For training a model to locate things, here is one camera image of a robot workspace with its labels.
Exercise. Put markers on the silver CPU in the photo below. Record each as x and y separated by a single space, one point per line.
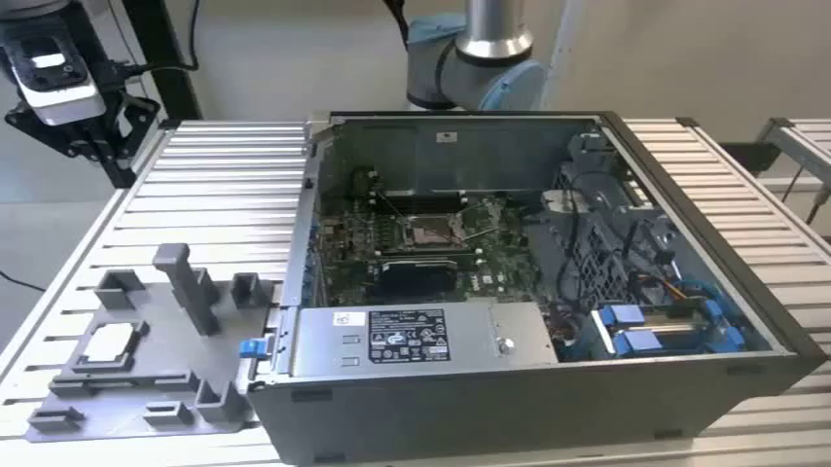
114 343

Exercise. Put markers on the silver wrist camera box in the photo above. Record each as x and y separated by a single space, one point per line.
62 99

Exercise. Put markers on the metal slat side table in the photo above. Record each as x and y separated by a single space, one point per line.
802 141

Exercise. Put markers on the grey plastic disk bay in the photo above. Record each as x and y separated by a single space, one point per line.
585 262

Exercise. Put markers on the black heatsink cover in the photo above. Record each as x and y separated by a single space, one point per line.
420 279

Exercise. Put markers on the black open PC case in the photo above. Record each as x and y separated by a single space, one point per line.
454 418

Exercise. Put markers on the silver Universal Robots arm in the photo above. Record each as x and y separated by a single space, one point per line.
494 29

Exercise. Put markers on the grey power supply unit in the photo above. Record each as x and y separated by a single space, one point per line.
325 340

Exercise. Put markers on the CPU socket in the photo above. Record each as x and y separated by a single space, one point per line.
432 234

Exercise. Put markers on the black RAM slot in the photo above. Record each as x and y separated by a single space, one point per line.
422 200
429 254

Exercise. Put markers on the thin metal locking lever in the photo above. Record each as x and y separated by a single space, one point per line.
396 205
482 232

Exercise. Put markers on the hard disk in blue carrier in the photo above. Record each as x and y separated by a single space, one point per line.
640 340
621 315

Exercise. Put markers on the green motherboard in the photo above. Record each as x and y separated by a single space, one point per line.
506 262

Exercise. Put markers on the black frame post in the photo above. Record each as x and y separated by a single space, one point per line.
170 63

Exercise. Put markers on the grey parts rack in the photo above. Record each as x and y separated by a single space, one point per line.
162 370

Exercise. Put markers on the blue case latch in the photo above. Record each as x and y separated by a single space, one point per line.
253 349

